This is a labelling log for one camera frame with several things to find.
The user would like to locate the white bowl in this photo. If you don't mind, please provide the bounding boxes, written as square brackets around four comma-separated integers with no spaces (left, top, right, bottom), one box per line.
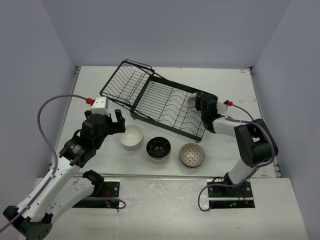
[123,143,142,151]
[187,92,199,109]
[118,124,144,148]

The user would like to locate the black glazed tan bowl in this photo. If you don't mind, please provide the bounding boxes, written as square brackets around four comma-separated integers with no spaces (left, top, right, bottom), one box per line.
[146,136,171,154]

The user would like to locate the plain tan bowl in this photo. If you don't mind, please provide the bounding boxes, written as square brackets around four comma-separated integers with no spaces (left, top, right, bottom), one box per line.
[148,152,171,160]

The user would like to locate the tan bowl with leaf motif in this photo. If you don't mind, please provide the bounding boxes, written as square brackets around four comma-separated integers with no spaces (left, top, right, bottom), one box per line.
[150,158,168,164]

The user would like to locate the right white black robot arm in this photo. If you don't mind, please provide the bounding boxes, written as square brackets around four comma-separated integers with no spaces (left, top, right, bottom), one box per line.
[195,91,279,197]

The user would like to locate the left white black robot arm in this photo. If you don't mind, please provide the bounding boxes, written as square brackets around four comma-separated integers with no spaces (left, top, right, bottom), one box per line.
[3,109,126,240]

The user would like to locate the red patterned bowl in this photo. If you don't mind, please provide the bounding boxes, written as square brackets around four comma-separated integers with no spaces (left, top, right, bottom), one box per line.
[178,143,205,168]

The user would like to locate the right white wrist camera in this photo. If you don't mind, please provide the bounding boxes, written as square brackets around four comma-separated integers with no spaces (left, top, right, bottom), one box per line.
[216,100,233,115]

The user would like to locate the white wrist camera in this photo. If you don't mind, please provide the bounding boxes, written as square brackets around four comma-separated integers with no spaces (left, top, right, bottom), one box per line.
[90,96,110,116]
[216,100,233,115]

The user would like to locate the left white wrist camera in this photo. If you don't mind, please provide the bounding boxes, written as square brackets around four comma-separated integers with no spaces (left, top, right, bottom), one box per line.
[90,96,110,116]

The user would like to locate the black wire dish rack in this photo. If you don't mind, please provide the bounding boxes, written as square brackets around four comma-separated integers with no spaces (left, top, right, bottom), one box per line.
[99,59,206,143]

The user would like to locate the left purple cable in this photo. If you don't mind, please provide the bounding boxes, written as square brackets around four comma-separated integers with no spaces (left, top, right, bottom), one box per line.
[0,94,127,232]

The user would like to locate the purple cable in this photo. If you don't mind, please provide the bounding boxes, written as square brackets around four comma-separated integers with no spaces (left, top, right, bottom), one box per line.
[197,102,279,213]
[0,94,127,232]

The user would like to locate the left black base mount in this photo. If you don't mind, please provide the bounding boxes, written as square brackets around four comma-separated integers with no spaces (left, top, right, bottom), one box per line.
[73,181,120,209]

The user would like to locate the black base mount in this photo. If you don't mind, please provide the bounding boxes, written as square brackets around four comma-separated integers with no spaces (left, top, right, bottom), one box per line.
[73,181,120,209]
[207,181,255,210]

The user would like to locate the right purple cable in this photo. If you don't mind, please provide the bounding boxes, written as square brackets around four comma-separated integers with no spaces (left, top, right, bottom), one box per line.
[197,102,279,213]

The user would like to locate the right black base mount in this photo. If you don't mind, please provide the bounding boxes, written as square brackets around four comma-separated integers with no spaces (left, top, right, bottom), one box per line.
[207,181,255,210]

